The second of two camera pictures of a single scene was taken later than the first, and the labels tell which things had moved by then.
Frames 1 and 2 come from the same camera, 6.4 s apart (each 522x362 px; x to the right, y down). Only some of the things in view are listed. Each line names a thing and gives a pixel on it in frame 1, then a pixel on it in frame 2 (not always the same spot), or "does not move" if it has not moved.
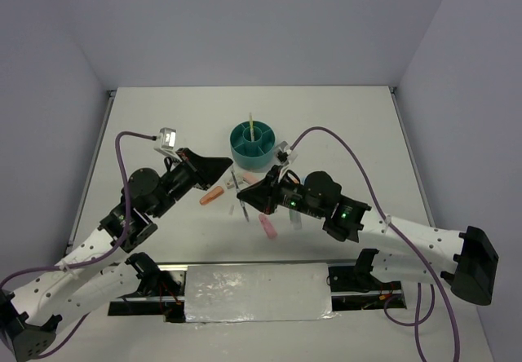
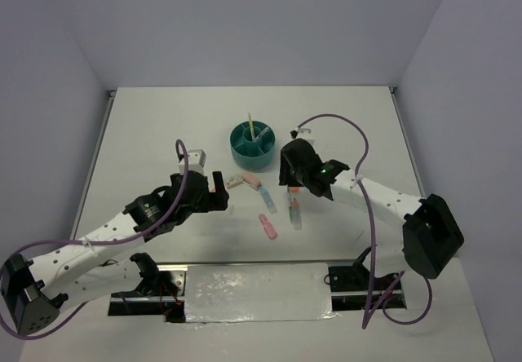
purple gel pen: x=238 y=191 → x=261 y=133
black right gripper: x=263 y=195 → x=285 y=177
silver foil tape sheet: x=257 y=293 does not move
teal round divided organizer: x=255 y=155 does not move
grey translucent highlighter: x=295 y=218 does not move
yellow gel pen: x=251 y=128 does not move
